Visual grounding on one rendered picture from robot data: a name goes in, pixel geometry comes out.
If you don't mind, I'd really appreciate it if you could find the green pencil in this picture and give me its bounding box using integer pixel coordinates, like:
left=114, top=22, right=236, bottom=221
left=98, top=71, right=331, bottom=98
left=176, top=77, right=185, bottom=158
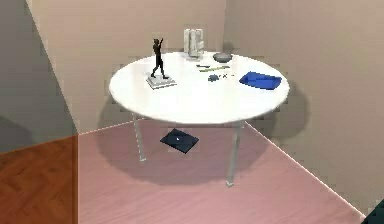
left=199, top=65, right=231, bottom=73

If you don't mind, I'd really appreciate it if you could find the dark flat laptop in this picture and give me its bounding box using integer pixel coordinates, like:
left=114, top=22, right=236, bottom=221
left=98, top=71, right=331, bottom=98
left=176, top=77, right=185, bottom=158
left=159, top=128, right=200, bottom=155

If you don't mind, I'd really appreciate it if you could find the white round table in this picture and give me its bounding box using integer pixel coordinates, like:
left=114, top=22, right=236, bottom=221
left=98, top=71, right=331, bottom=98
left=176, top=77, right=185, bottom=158
left=108, top=50, right=290, bottom=188

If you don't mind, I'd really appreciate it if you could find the white box-shaped object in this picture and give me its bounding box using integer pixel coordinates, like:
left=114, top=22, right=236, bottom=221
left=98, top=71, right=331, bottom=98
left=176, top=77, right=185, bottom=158
left=183, top=28, right=205, bottom=61

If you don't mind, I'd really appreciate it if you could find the dark teal furniture corner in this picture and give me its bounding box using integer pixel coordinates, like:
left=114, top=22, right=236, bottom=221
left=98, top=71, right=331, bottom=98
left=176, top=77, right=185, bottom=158
left=361, top=199, right=384, bottom=224

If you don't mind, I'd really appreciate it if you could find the black figure statue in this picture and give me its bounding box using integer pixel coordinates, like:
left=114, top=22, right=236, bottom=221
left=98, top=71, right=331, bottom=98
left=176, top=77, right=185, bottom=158
left=145, top=37, right=178, bottom=91

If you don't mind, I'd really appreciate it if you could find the grey bowl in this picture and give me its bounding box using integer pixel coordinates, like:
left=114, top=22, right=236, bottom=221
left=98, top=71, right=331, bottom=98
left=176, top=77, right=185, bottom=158
left=212, top=52, right=233, bottom=64

